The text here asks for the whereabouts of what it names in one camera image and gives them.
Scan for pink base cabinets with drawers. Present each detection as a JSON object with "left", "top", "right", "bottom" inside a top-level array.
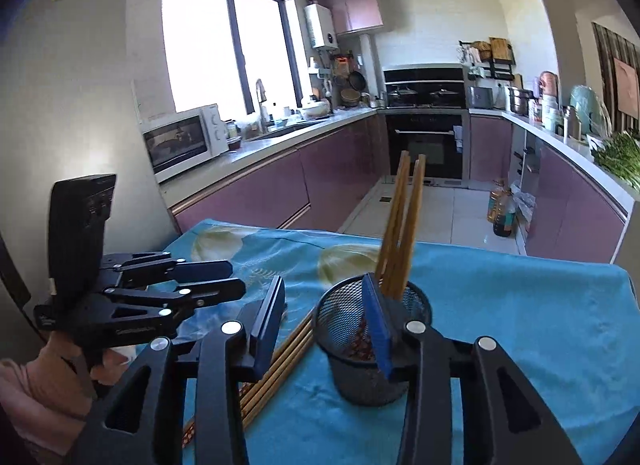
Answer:
[{"left": 470, "top": 115, "right": 628, "bottom": 262}]

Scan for oil bottles on floor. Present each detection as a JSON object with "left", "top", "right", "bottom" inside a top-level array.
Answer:
[{"left": 492, "top": 190, "right": 518, "bottom": 238}]

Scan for clear plastic bag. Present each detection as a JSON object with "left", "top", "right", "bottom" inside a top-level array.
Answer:
[{"left": 512, "top": 192, "right": 537, "bottom": 226}]

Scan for pale green appliance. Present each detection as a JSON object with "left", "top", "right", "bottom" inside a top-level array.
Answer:
[{"left": 570, "top": 85, "right": 609, "bottom": 136}]

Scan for wooden chopstick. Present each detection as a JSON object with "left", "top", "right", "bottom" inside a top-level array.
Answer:
[{"left": 375, "top": 150, "right": 412, "bottom": 291}]

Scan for yellow cooking oil bottle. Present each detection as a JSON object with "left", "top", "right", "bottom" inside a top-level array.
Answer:
[{"left": 487, "top": 181, "right": 506, "bottom": 223}]

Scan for steel sink faucet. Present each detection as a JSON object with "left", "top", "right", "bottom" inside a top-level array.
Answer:
[{"left": 255, "top": 79, "right": 271, "bottom": 132}]

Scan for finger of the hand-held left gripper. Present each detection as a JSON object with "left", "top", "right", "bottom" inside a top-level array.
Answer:
[
  {"left": 100, "top": 252, "right": 233, "bottom": 289},
  {"left": 102, "top": 278, "right": 247, "bottom": 327}
]

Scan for blue printed tablecloth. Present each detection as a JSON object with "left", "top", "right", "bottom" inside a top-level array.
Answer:
[{"left": 162, "top": 217, "right": 631, "bottom": 465}]

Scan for white microwave oven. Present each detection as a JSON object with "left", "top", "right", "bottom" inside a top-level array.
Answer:
[{"left": 141, "top": 104, "right": 229, "bottom": 184}]

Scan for black wall rack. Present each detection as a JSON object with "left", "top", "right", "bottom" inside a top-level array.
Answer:
[{"left": 459, "top": 37, "right": 517, "bottom": 83}]

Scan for person's left hand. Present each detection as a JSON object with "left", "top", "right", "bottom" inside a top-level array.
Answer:
[{"left": 25, "top": 336, "right": 130, "bottom": 420}]

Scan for dark framed window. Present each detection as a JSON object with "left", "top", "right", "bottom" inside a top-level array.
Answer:
[{"left": 161, "top": 0, "right": 303, "bottom": 116}]

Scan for steel thermos bottle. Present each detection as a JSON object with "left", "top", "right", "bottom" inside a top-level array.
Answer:
[{"left": 564, "top": 106, "right": 582, "bottom": 140}]

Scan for white water heater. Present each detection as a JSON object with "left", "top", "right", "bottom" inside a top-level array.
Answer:
[{"left": 304, "top": 4, "right": 338, "bottom": 50}]

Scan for long pink base cabinets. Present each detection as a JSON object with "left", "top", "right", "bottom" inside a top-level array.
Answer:
[{"left": 170, "top": 110, "right": 391, "bottom": 236}]

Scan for black mesh utensil holder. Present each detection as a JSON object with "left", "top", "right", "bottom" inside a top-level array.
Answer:
[{"left": 312, "top": 275, "right": 432, "bottom": 407}]

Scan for black range hood stove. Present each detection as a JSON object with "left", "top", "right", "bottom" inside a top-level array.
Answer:
[{"left": 382, "top": 66, "right": 466, "bottom": 108}]

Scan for bunch of green vegetables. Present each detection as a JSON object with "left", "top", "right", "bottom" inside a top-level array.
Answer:
[{"left": 592, "top": 131, "right": 640, "bottom": 182}]

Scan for pink wall picture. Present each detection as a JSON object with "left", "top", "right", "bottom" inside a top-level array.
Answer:
[{"left": 614, "top": 57, "right": 640, "bottom": 114}]

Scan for black built-in oven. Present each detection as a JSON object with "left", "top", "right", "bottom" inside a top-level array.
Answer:
[{"left": 385, "top": 110, "right": 468, "bottom": 180}]

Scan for striped curtain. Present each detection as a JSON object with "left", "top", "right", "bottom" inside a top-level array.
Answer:
[{"left": 592, "top": 22, "right": 640, "bottom": 132}]

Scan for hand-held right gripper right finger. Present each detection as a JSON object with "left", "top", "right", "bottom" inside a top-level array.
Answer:
[{"left": 361, "top": 272, "right": 583, "bottom": 465}]

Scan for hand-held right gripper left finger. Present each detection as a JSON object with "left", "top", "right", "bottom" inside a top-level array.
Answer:
[{"left": 75, "top": 275, "right": 287, "bottom": 465}]

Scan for steel stock pot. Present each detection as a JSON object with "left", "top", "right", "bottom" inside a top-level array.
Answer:
[{"left": 505, "top": 86, "right": 534, "bottom": 114}]

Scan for grey refrigerator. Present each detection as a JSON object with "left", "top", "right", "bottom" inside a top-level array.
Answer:
[{"left": 0, "top": 0, "right": 177, "bottom": 296}]

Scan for pink wall cabinet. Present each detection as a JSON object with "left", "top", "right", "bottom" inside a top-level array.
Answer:
[{"left": 320, "top": 0, "right": 385, "bottom": 36}]

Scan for bunch of wooden chopsticks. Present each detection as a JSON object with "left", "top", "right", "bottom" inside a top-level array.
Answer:
[{"left": 182, "top": 307, "right": 316, "bottom": 448}]

